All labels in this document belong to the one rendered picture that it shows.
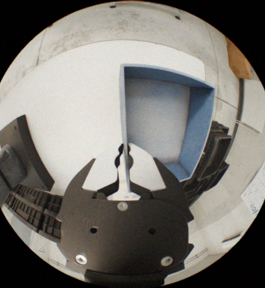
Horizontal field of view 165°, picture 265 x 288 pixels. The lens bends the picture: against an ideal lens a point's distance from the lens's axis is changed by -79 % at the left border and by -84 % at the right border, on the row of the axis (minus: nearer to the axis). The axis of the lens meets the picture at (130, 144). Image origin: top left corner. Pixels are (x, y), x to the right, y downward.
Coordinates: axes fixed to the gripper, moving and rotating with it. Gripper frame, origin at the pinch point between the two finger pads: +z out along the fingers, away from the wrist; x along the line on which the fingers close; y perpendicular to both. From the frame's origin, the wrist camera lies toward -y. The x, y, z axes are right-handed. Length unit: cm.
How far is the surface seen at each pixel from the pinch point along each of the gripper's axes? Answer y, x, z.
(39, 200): 28, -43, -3
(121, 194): 18.2, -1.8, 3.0
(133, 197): 18.1, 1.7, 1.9
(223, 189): 170, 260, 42
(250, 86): -92, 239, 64
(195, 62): -18.3, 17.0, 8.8
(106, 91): -7.6, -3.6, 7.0
